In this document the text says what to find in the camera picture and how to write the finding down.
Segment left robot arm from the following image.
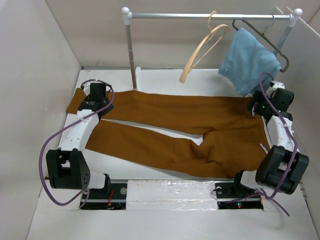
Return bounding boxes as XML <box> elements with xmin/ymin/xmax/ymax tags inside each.
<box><xmin>45</xmin><ymin>80</ymin><xmax>114</xmax><ymax>199</ymax></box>

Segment light blue towel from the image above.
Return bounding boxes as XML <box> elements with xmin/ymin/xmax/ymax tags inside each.
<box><xmin>218</xmin><ymin>28</ymin><xmax>282</xmax><ymax>97</ymax></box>

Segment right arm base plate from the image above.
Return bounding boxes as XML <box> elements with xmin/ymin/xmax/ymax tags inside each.
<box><xmin>211</xmin><ymin>180</ymin><xmax>264</xmax><ymax>210</ymax></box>

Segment brown trousers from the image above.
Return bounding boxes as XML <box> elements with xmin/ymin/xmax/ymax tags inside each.
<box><xmin>65</xmin><ymin>88</ymin><xmax>272</xmax><ymax>180</ymax></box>

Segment grey hanger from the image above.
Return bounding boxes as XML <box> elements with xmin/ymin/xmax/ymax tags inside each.
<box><xmin>241</xmin><ymin>19</ymin><xmax>293</xmax><ymax>73</ymax></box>

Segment white metal clothes rack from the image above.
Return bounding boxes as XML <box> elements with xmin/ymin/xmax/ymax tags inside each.
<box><xmin>121</xmin><ymin>7</ymin><xmax>303</xmax><ymax>90</ymax></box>

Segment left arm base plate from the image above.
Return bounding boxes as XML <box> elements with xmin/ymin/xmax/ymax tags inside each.
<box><xmin>79</xmin><ymin>179</ymin><xmax>128</xmax><ymax>211</ymax></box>

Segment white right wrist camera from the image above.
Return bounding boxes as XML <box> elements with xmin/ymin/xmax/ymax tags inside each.
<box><xmin>266</xmin><ymin>80</ymin><xmax>285</xmax><ymax>96</ymax></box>

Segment beige wooden hanger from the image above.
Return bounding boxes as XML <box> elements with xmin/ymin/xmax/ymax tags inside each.
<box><xmin>179</xmin><ymin>10</ymin><xmax>231</xmax><ymax>84</ymax></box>

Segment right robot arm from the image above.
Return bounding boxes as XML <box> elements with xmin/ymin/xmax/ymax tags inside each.
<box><xmin>231</xmin><ymin>88</ymin><xmax>309</xmax><ymax>197</ymax></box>

